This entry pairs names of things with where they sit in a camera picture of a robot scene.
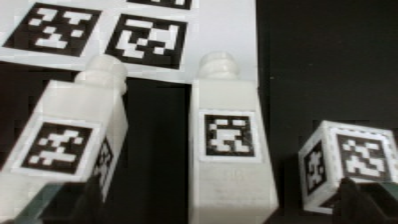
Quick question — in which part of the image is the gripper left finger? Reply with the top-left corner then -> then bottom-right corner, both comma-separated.
16,176 -> 103,224

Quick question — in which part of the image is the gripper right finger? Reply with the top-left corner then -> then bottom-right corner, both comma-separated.
333,178 -> 398,224

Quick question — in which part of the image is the white chair leg with tag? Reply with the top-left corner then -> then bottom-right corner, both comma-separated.
189,52 -> 279,224

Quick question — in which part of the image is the white chair leg near sheet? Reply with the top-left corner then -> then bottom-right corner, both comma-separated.
0,54 -> 130,204

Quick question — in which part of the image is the white tagged leg cube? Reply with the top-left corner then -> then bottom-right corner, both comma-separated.
299,120 -> 398,214

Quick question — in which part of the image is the white marker sheet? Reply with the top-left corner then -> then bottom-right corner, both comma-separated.
0,0 -> 258,83

